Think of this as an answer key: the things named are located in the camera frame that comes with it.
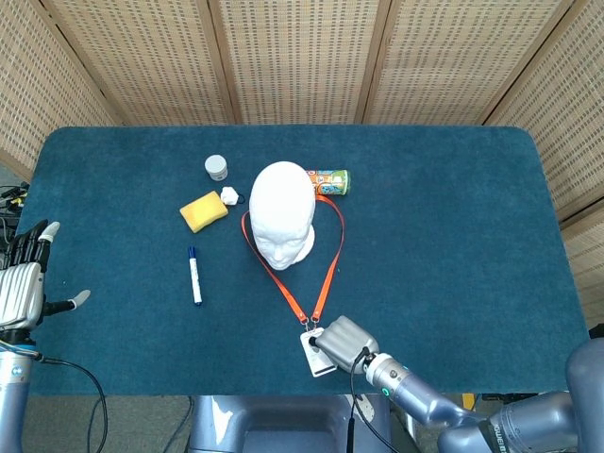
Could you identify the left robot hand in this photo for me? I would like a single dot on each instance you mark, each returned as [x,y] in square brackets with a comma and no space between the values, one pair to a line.
[21,292]

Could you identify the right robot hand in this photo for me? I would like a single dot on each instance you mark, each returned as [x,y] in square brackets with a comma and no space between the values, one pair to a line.
[349,342]

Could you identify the white ID badge holder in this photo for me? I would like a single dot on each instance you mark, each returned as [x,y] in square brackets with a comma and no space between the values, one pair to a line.
[321,365]

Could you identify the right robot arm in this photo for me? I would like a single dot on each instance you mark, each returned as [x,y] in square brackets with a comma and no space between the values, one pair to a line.
[424,401]

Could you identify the grey blue robot torso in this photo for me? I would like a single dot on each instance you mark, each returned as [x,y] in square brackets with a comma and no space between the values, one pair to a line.
[283,424]

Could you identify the blue carpet table cover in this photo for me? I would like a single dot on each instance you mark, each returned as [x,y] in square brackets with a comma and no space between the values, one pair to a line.
[424,236]

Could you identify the white foam mannequin head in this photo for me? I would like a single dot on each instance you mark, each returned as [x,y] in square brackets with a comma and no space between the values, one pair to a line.
[283,207]

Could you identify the orange green drink can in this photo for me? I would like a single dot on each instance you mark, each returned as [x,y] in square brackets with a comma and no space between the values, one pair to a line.
[330,183]

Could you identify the blue white marker pen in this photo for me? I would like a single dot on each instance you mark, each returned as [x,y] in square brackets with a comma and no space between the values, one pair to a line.
[195,278]

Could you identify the yellow sponge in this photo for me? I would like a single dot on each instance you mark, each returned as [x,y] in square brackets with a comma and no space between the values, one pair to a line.
[204,212]

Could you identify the white jar grey lid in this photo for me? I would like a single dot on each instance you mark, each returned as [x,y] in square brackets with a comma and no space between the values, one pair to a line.
[216,167]

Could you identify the woven rattan folding screen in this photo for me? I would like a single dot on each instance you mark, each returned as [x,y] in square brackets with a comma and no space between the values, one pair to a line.
[302,56]

